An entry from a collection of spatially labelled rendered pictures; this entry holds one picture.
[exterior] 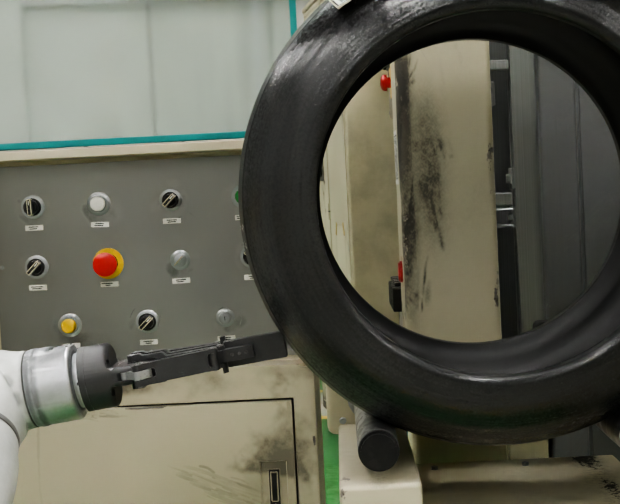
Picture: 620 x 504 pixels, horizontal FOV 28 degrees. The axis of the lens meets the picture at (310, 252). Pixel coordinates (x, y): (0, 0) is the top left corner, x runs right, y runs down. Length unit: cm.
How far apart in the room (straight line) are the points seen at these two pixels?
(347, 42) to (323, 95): 6
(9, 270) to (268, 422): 50
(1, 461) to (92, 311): 79
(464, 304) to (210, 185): 56
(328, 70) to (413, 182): 41
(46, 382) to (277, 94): 41
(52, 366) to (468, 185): 62
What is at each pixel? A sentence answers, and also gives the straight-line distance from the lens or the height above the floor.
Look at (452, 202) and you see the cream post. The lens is 170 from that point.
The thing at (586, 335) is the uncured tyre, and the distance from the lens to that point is 162.
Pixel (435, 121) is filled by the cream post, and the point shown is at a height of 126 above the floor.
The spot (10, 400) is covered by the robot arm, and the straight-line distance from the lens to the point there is 144.
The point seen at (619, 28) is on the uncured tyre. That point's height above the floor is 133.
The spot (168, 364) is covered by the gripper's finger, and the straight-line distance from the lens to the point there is 141.
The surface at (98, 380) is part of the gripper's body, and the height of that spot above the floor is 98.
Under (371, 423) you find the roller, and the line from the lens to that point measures 140.
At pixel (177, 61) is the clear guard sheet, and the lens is 208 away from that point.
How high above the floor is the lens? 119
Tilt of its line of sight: 3 degrees down
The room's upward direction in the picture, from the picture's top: 3 degrees counter-clockwise
